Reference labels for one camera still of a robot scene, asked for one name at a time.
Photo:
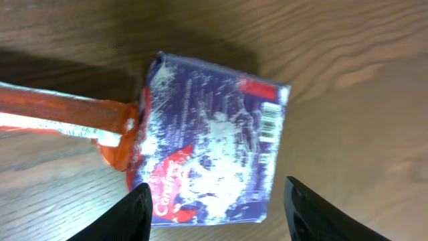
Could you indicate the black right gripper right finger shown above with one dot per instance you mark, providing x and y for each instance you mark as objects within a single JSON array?
[{"x": 312, "y": 218}]

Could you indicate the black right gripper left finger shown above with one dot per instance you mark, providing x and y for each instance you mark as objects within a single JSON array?
[{"x": 128, "y": 220}]

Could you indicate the orange snack bar wrapper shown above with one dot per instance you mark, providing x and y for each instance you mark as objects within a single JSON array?
[{"x": 111, "y": 125}]

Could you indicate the purple red tissue pack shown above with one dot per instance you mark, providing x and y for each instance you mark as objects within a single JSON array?
[{"x": 209, "y": 144}]

